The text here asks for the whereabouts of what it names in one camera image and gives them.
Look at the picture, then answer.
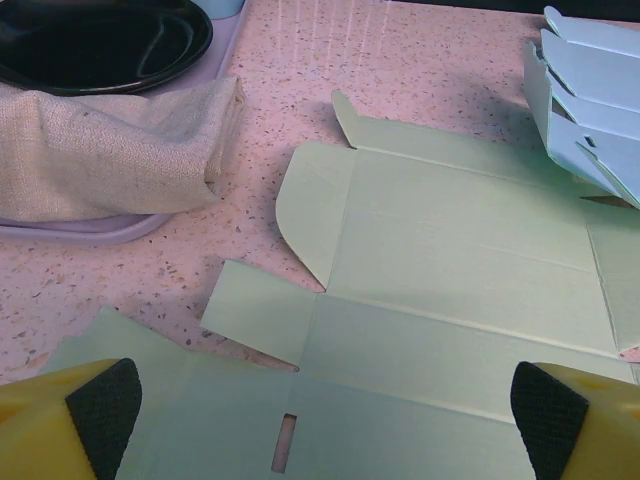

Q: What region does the light blue cloth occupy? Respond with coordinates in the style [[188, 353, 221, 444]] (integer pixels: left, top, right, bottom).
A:
[[523, 5, 640, 210]]

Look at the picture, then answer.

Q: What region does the black plate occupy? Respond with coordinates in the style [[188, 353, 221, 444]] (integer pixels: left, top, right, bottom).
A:
[[0, 0, 215, 97]]

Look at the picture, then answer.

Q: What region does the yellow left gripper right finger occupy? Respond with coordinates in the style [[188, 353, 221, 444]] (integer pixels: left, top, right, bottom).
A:
[[509, 360, 640, 480]]

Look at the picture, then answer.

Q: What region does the light green cloth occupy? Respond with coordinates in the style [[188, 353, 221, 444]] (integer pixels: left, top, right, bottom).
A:
[[37, 89, 640, 480]]

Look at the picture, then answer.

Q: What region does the light blue mug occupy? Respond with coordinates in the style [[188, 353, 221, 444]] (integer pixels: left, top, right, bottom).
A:
[[192, 0, 246, 20]]

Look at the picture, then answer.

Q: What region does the beige folded cloth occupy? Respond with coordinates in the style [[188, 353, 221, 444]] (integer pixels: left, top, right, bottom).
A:
[[0, 74, 246, 222]]

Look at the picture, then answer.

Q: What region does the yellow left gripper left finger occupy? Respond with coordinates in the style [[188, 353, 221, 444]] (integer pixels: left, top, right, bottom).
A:
[[0, 357, 144, 480]]

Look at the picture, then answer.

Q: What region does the lavender tray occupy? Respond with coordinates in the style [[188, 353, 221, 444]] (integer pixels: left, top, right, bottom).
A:
[[0, 0, 250, 246]]

